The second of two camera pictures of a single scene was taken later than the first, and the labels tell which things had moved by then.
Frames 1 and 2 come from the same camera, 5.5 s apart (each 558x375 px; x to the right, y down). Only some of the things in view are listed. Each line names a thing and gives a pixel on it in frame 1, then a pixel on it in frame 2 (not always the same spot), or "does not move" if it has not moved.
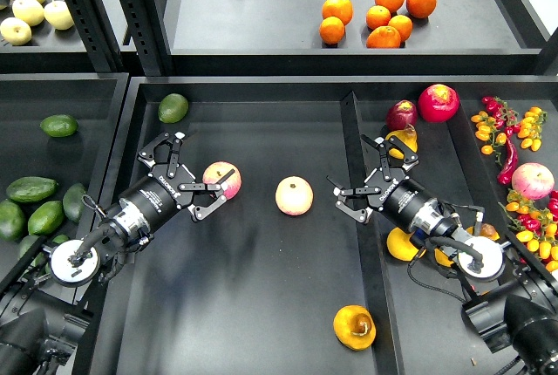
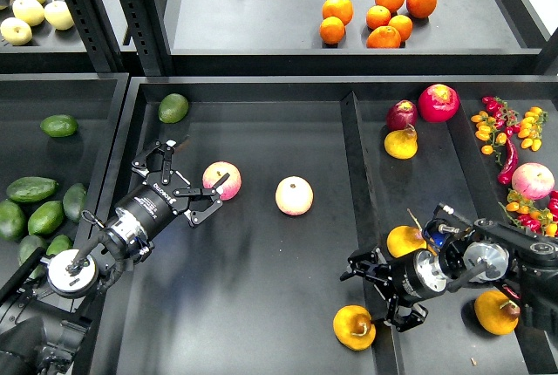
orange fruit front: [384, 37] does not move
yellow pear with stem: [354, 327] does not move
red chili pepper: [505, 176] does not move
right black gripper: [399, 196] → [411, 278]
